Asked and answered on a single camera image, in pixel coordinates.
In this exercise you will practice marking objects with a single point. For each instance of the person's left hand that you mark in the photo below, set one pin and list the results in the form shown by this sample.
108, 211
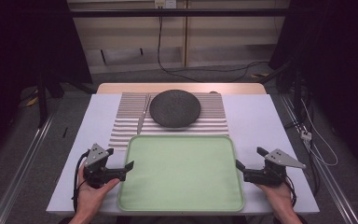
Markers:
90, 197

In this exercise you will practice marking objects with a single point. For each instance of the dark grey round plate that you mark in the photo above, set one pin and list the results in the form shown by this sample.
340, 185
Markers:
174, 108

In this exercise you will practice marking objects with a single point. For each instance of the white wall socket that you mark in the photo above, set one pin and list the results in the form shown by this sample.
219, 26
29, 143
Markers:
165, 3

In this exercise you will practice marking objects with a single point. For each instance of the black metal stand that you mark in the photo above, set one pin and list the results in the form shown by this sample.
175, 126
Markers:
42, 99
295, 90

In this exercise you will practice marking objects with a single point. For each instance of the light green tray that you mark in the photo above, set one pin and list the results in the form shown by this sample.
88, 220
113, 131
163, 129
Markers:
181, 174

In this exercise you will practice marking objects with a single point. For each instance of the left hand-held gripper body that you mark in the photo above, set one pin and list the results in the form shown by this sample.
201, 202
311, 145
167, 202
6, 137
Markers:
97, 169

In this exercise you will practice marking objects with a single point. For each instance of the person's right hand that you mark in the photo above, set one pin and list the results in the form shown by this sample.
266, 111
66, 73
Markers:
279, 196

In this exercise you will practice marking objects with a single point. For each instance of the white power strip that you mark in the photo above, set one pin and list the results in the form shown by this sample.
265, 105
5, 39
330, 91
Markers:
305, 135

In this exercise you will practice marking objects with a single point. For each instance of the metal floor rail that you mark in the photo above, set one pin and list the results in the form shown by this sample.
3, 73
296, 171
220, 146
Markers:
21, 174
332, 180

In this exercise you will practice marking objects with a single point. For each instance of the striped beige placemat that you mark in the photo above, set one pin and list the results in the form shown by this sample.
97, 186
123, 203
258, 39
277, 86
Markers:
213, 116

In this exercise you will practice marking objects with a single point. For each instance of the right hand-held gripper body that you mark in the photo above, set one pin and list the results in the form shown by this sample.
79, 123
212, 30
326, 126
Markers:
272, 172

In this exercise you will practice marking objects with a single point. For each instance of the dark curtain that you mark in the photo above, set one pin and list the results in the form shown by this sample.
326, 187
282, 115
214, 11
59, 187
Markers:
21, 46
332, 62

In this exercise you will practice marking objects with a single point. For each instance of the silver table knife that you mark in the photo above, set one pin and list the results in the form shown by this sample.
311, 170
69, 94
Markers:
143, 115

